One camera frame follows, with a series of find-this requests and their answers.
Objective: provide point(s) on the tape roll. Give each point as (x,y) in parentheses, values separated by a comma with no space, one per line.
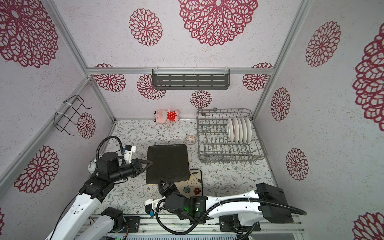
(190,140)

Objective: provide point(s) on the black wire wall rack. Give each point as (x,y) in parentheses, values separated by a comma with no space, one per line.
(65,117)

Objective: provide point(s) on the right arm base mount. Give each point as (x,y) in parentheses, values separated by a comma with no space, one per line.
(232,224)

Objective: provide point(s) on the black square plate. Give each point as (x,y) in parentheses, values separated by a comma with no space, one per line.
(193,187)
(170,164)

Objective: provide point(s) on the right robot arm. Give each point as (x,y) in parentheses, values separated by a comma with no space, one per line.
(247,211)

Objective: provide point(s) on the grey wire dish rack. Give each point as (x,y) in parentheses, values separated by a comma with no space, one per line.
(213,144)

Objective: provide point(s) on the grey wall shelf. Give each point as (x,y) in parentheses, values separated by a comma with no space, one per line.
(191,79)

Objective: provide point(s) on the white alarm clock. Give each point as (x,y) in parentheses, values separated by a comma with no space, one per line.
(92,167)

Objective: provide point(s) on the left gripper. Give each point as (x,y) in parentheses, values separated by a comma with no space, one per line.
(137,166)

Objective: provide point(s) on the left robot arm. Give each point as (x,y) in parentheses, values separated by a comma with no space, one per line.
(111,169)

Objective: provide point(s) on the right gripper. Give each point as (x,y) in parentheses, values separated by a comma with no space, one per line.
(166,189)

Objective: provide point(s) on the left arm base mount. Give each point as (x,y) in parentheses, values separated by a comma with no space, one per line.
(131,224)

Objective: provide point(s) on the pink plush toy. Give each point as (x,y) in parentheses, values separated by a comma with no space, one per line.
(166,116)

